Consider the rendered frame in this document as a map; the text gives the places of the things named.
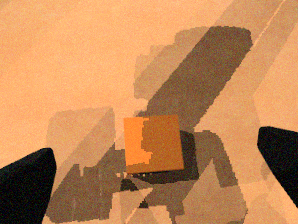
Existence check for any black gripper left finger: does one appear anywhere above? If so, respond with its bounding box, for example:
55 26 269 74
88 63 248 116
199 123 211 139
0 148 57 224

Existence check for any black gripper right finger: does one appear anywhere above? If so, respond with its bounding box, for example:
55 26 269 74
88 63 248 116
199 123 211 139
257 127 298 209

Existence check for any orange block with dark blue square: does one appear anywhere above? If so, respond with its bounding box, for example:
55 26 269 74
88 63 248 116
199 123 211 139
122 115 184 175

